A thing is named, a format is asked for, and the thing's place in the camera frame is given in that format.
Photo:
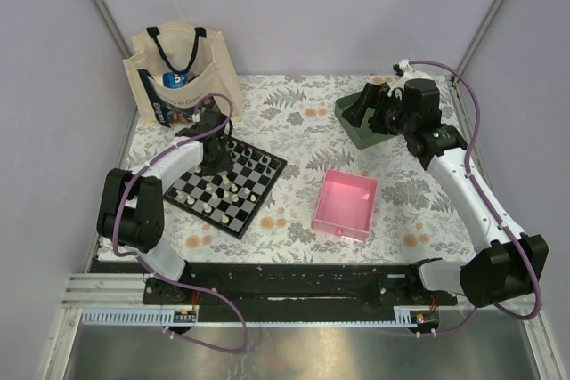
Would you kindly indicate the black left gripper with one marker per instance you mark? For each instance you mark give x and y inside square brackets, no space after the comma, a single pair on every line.
[224,165]

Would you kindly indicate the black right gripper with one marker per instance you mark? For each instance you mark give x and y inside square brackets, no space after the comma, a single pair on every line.
[370,97]

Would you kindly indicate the black white chess board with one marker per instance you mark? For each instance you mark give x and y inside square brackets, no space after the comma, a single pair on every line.
[229,200]

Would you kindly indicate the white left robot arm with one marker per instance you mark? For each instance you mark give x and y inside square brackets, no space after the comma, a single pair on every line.
[131,213]

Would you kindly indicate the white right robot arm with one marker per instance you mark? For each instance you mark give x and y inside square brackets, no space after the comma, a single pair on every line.
[508,262]

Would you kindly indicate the green plastic tray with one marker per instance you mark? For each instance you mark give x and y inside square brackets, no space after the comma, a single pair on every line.
[362,137]

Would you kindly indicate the floral table cloth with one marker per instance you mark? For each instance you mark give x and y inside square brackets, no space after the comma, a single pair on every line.
[294,118]

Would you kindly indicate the blue white packet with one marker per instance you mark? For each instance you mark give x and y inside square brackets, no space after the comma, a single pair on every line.
[173,80]

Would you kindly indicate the cream canvas tote bag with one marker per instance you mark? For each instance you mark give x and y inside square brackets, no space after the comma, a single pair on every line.
[174,65]

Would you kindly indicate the pink plastic tray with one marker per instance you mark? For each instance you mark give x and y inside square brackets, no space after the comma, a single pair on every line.
[346,205]

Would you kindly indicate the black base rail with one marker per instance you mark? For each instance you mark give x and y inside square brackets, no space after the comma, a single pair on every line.
[300,286]

